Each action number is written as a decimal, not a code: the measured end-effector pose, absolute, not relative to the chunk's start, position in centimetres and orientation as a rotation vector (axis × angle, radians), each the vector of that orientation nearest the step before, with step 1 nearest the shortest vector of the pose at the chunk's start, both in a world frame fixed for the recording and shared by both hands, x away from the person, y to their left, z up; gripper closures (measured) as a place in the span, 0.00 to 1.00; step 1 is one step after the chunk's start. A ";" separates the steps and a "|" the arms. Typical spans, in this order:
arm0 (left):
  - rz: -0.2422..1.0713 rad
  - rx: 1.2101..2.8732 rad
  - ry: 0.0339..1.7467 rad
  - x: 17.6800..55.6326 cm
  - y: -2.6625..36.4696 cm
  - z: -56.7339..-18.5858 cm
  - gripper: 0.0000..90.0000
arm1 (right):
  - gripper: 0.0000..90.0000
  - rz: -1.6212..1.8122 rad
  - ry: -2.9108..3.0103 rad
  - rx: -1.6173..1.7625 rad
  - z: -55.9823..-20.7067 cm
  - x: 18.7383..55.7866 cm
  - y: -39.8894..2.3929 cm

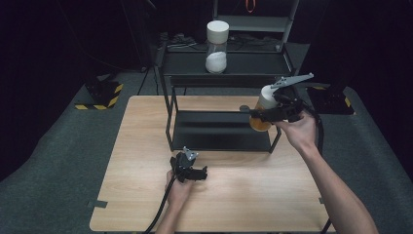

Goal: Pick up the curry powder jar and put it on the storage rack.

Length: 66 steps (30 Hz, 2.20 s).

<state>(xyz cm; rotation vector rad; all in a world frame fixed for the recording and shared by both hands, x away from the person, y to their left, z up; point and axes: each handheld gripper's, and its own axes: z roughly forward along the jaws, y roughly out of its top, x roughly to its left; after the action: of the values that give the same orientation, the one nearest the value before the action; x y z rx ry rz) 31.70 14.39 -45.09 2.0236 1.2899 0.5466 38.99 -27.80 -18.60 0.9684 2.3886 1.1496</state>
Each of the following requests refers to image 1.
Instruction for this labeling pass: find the person's left hand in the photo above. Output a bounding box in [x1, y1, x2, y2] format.
[165, 170, 196, 213]

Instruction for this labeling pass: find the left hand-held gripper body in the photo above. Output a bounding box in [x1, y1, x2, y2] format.
[169, 145, 200, 183]

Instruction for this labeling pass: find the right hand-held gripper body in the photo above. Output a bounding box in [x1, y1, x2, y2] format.
[270, 72, 315, 124]

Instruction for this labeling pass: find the bundle of floor cables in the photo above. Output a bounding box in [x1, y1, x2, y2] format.
[158, 31, 282, 53]

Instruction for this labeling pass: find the stand base with striped tape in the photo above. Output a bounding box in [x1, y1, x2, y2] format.
[74, 81, 125, 111]
[306, 85, 356, 115]

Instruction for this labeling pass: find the black metal two-tier rack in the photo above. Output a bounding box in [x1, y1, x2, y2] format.
[158, 43, 298, 154]

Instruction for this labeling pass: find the orange powder jar white lid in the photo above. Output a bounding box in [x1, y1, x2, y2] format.
[248, 84, 281, 133]

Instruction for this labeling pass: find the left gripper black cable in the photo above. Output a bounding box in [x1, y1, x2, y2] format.
[143, 175, 178, 234]

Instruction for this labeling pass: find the grey metal stand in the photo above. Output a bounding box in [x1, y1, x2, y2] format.
[210, 0, 300, 53]

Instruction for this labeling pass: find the person's right hand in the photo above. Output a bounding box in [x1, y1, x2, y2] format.
[281, 111, 320, 154]

